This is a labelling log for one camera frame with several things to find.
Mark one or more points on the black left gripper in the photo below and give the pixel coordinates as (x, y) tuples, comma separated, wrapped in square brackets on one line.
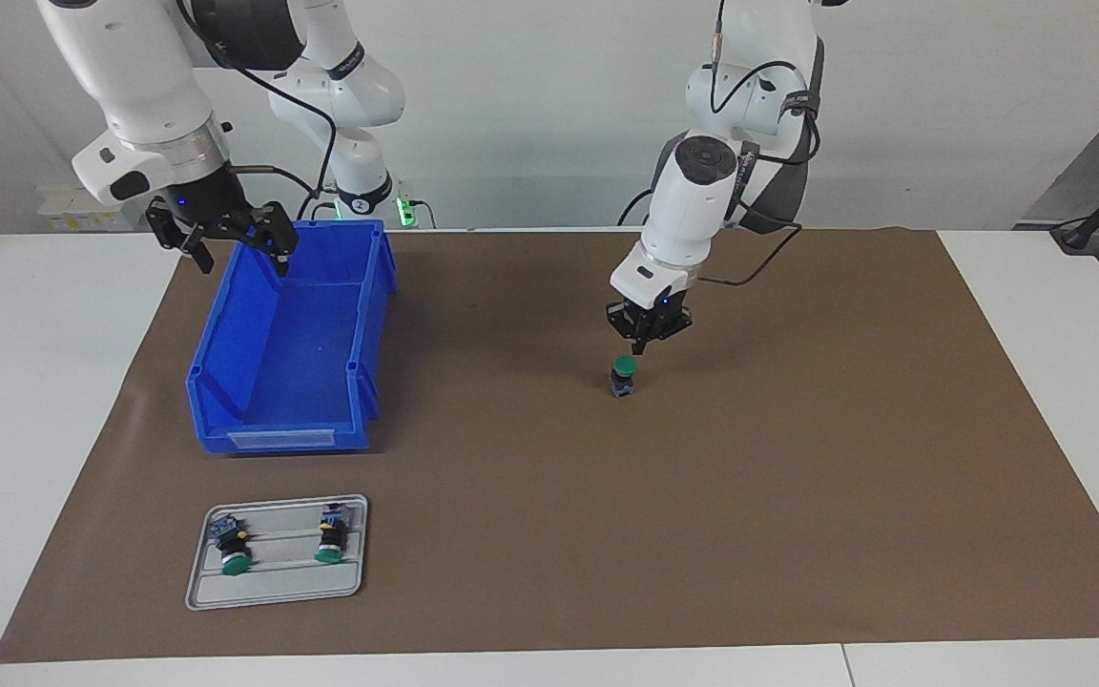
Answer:
[(650, 317)]

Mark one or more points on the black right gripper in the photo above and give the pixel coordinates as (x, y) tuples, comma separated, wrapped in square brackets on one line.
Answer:
[(201, 205)]

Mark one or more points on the green push button switch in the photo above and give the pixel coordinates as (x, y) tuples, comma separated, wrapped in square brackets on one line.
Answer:
[(624, 367), (331, 539), (231, 549)]

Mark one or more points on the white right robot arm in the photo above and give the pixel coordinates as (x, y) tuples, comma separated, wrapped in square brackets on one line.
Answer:
[(130, 67)]

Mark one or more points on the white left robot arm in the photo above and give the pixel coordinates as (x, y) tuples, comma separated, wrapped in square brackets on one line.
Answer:
[(693, 210)]

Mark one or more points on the blue plastic storage bin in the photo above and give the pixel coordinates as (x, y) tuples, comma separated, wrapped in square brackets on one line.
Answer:
[(301, 363)]

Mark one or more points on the brown table mat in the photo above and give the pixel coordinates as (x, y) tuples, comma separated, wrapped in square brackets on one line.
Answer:
[(654, 525)]

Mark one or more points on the grey metal tray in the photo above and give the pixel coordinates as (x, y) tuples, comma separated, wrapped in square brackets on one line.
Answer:
[(273, 582)]

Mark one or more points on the white wall socket box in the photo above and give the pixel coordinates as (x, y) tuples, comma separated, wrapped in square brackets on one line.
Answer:
[(63, 205)]

